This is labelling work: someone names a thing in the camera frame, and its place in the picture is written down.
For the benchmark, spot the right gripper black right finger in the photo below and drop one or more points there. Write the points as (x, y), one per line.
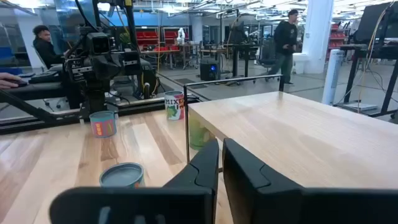
(264, 202)

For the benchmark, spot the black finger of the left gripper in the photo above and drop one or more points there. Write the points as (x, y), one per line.
(114, 67)
(100, 68)

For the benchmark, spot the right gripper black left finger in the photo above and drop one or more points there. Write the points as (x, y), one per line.
(186, 202)

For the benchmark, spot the teal pink corn can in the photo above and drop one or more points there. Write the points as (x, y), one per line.
(103, 126)

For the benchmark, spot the mixed fruit can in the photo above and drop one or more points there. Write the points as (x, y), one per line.
(173, 107)

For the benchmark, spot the plain green can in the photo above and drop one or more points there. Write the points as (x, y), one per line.
(199, 135)

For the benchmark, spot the orange picture box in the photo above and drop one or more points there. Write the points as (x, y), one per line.
(121, 175)

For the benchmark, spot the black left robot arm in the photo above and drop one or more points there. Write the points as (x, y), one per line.
(96, 96)

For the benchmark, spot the rack with red bins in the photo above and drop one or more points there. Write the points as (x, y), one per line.
(149, 35)

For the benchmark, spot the person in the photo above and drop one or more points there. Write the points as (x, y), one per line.
(284, 37)
(46, 51)

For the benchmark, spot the black keyboard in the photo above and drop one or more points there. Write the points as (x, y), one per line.
(43, 77)

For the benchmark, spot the black computer tower blue light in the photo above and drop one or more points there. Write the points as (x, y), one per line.
(210, 71)

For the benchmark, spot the black computer mouse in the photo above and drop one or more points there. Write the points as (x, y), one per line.
(22, 84)

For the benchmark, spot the person's hand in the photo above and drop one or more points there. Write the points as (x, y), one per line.
(9, 81)

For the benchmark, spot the black monitor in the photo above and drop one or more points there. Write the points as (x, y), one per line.
(373, 21)
(238, 32)

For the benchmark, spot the black standing desk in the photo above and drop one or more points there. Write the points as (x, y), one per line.
(245, 46)
(373, 51)

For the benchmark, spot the black office chair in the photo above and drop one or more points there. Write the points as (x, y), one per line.
(267, 53)

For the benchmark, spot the white cylindrical air purifier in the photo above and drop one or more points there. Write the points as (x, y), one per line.
(332, 77)

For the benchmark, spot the white bin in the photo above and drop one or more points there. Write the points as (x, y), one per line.
(300, 63)

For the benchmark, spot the white building pillar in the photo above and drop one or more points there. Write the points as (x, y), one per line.
(318, 31)

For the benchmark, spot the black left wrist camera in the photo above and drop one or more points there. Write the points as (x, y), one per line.
(99, 43)

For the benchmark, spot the black vertical frame post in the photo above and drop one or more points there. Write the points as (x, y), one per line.
(130, 18)

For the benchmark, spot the black table edge rail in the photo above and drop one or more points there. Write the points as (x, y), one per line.
(140, 107)

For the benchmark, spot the wooden shelf black metal frame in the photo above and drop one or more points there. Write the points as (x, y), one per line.
(295, 140)

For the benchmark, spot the black diagonal frame strut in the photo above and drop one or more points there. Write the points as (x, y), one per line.
(28, 107)

